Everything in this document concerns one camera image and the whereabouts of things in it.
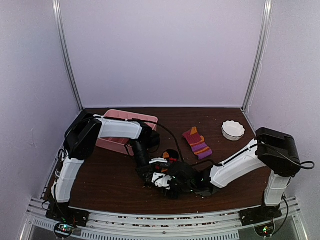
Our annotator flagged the maroon orange purple striped sock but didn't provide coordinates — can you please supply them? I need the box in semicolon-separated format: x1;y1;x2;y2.
182;126;213;160

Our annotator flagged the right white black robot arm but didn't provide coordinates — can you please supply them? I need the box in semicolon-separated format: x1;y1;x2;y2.
155;127;315;221

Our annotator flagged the left aluminium frame post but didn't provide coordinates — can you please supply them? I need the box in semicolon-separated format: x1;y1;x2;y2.
52;0;84;111

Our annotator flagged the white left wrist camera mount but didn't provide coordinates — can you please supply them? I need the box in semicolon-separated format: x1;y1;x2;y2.
149;157;168;165

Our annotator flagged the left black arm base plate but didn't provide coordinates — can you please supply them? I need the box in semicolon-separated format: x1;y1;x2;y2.
45;208;90;227

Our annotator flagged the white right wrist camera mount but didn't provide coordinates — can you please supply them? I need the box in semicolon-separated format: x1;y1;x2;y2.
151;172;172;190

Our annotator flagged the white scalloped ceramic bowl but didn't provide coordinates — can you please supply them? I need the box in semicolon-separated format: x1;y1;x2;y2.
221;120;246;142

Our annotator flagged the right aluminium frame post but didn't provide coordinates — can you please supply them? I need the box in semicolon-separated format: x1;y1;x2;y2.
242;0;274;114

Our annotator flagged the aluminium frame post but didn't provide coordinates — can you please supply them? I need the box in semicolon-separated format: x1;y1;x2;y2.
242;0;274;114
52;0;84;111

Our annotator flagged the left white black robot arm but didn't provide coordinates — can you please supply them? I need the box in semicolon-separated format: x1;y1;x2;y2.
46;112;171;222

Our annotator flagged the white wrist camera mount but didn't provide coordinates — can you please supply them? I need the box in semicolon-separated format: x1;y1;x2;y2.
149;157;168;165
151;172;172;190

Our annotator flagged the pink divided organizer tray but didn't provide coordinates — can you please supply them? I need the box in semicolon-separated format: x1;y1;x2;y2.
96;109;158;156

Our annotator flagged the black argyle red orange sock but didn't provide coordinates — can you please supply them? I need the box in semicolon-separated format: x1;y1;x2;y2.
155;149;180;173

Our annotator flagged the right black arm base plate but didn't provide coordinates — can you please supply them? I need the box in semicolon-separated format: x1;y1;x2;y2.
238;205;282;226

